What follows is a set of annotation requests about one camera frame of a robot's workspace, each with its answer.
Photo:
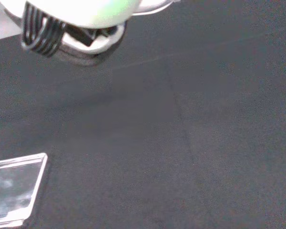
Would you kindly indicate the black bench cloth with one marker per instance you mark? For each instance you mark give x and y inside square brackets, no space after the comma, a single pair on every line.
[171,133]

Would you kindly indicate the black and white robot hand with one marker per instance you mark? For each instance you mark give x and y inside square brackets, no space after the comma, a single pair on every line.
[90,12]

